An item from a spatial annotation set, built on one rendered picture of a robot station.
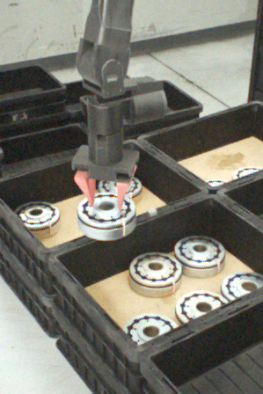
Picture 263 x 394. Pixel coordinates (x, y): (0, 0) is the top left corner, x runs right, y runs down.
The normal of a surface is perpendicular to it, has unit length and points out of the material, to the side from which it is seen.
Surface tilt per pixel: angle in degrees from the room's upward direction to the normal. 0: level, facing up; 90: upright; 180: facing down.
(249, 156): 0
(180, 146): 90
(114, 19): 69
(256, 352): 0
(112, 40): 81
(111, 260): 90
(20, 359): 0
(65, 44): 90
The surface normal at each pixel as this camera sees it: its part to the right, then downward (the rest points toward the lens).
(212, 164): 0.00, -0.84
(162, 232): 0.55, 0.45
